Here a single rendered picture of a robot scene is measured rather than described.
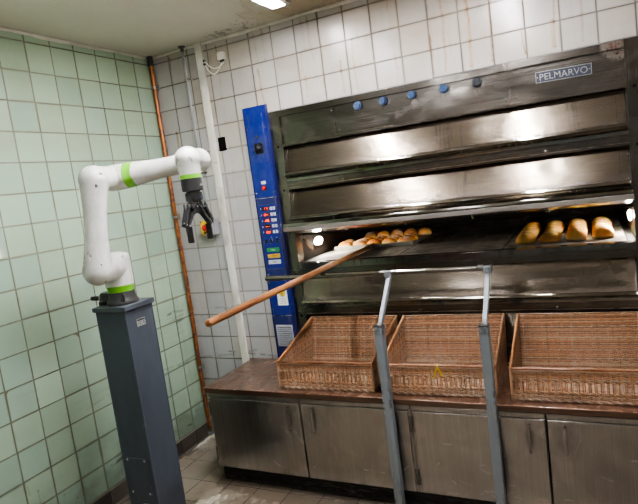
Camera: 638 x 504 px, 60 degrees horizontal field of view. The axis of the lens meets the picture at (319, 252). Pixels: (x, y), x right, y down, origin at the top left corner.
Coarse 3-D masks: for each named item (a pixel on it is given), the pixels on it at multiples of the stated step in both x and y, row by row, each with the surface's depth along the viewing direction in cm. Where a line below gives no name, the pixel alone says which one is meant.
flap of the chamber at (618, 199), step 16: (496, 208) 270; (512, 208) 266; (528, 208) 263; (544, 208) 264; (560, 208) 268; (320, 224) 313; (336, 224) 308; (352, 224) 304; (368, 224) 302; (384, 224) 308
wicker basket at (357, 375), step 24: (312, 336) 336; (336, 336) 329; (360, 336) 322; (288, 360) 309; (312, 360) 334; (336, 360) 328; (360, 360) 321; (288, 384) 297; (312, 384) 291; (336, 384) 284; (360, 384) 279
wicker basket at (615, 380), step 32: (544, 320) 279; (576, 320) 272; (608, 320) 266; (512, 352) 254; (544, 352) 277; (576, 352) 271; (608, 352) 264; (512, 384) 245; (544, 384) 240; (576, 384) 252; (608, 384) 229
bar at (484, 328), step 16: (336, 272) 289; (352, 272) 284; (368, 272) 280; (384, 272) 275; (400, 272) 272; (416, 272) 269; (432, 272) 265; (448, 272) 263; (384, 288) 272; (384, 304) 266; (384, 336) 260; (480, 336) 237; (384, 352) 258; (384, 368) 260; (384, 384) 261; (384, 400) 262; (496, 400) 242; (496, 416) 240; (496, 432) 241; (496, 448) 243; (400, 464) 268; (496, 464) 244; (400, 480) 266; (496, 480) 245; (400, 496) 267; (496, 496) 246
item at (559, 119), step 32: (576, 96) 263; (608, 96) 257; (416, 128) 298; (448, 128) 289; (480, 128) 282; (512, 128) 274; (544, 128) 267; (576, 128) 260; (608, 128) 252; (288, 160) 331; (320, 160) 321; (352, 160) 312; (384, 160) 300
